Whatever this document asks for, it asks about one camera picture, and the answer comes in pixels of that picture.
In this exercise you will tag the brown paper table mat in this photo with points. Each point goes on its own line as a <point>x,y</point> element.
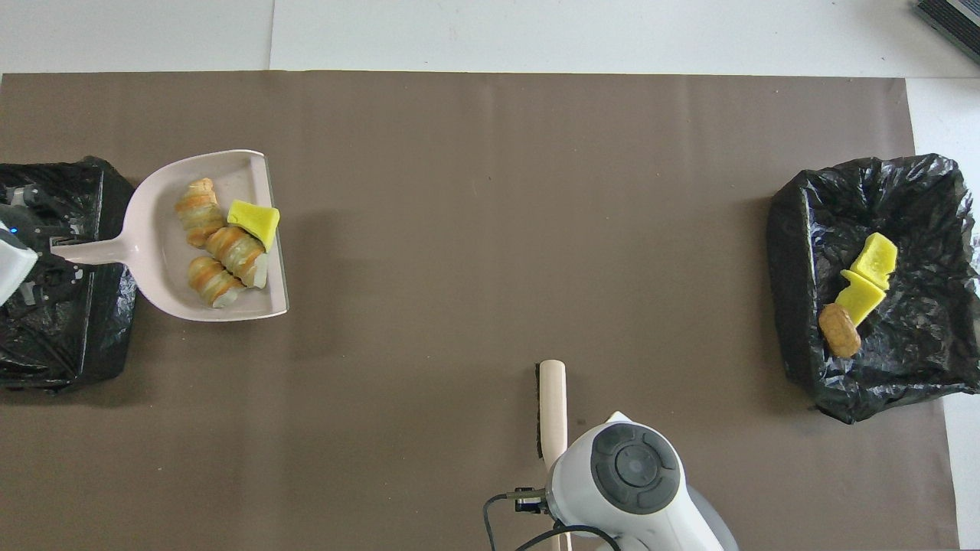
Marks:
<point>459,191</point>

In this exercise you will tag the dark ribbed device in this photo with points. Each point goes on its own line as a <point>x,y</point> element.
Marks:
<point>953,19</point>

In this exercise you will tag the beige plastic dustpan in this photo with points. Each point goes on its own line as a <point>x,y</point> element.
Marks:
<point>161,252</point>

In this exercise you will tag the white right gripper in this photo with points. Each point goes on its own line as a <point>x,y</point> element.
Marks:
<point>618,418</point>

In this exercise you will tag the yellow green sponge piece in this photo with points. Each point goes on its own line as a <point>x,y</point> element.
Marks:
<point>254,220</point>

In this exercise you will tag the yellow foam piece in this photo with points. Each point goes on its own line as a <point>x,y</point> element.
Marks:
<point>857,300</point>
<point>877,260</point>

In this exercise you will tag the beige hand brush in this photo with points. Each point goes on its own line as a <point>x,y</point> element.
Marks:
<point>553,405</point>

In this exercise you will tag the striped pastry piece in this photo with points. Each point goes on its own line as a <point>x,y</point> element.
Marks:
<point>239,256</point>
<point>197,210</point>
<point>214,281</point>

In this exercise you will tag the brown cork-like lump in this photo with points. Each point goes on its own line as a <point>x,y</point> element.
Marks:
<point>840,330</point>

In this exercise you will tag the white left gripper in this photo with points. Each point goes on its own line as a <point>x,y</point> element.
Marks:
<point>14,264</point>

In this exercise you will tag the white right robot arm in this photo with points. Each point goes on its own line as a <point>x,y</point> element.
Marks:
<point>635,467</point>

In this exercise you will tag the black bag lined bin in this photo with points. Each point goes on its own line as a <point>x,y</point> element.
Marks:
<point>919,360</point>
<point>99,344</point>

